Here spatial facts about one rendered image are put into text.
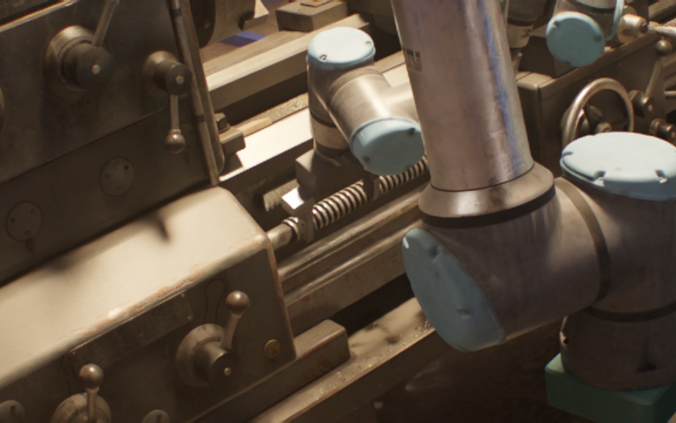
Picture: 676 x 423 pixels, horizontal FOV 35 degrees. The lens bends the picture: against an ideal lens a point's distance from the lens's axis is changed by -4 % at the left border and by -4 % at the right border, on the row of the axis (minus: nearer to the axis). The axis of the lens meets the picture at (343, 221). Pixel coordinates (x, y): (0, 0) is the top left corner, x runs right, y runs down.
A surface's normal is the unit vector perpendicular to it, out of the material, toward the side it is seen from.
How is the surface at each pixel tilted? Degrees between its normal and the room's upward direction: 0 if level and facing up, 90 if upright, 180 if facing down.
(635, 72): 90
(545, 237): 81
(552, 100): 90
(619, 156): 5
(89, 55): 90
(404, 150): 115
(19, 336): 32
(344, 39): 20
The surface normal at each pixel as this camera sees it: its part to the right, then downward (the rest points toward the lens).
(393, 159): 0.34, 0.72
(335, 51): -0.03, -0.70
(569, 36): -0.33, 0.55
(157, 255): 0.19, -0.61
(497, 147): 0.31, 0.22
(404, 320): -0.17, -0.88
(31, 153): 0.63, 0.25
